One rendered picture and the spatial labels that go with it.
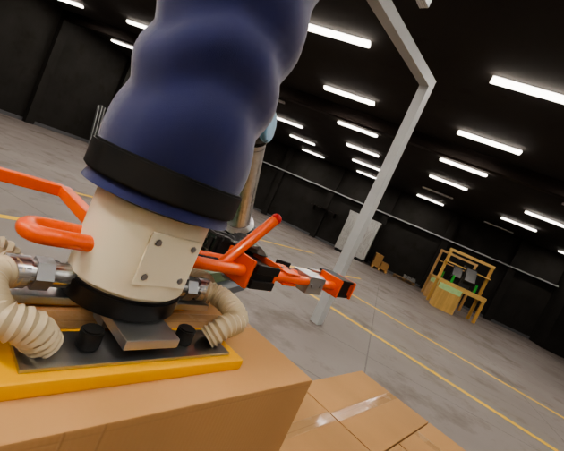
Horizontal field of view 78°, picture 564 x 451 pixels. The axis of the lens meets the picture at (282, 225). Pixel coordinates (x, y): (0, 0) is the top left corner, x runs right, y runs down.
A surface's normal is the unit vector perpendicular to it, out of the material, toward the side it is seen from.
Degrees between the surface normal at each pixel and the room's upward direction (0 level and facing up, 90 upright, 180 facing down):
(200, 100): 77
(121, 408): 0
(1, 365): 0
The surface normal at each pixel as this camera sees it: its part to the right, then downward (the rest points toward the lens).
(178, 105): 0.07, -0.11
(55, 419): 0.41, -0.91
